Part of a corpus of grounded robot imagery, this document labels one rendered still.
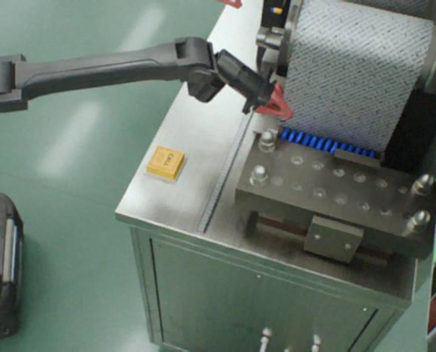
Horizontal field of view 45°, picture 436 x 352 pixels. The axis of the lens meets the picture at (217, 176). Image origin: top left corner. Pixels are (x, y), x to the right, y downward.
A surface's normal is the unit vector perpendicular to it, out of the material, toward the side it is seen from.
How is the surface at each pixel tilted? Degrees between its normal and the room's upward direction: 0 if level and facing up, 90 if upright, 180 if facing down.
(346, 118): 90
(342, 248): 90
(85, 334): 0
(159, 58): 12
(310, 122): 90
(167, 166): 0
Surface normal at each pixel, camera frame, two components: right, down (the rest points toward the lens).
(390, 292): 0.04, -0.60
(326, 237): -0.31, 0.75
